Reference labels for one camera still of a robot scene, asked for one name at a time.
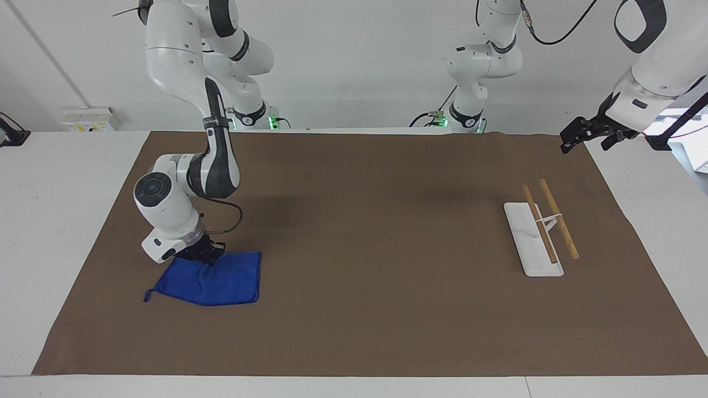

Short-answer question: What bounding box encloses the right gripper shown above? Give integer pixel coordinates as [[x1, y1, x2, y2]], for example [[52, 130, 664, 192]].
[[178, 234, 226, 264]]

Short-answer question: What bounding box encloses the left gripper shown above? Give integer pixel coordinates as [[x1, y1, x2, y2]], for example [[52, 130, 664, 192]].
[[560, 91, 638, 155]]

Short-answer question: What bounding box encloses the blue towel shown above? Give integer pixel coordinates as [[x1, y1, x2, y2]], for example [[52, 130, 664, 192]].
[[144, 252, 262, 307]]

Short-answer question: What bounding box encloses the white wooden towel rack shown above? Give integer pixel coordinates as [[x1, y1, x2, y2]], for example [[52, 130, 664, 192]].
[[503, 179, 581, 277]]

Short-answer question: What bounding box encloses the black stand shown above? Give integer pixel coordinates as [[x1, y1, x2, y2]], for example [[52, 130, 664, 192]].
[[0, 112, 32, 148], [644, 91, 708, 151]]

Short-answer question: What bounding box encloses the black cable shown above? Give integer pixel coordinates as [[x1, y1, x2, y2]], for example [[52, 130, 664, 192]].
[[195, 193, 244, 235], [409, 85, 460, 129], [519, 0, 600, 46]]

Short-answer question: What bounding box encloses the white wall socket box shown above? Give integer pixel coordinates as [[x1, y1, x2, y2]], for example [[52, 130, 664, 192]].
[[61, 107, 122, 132]]

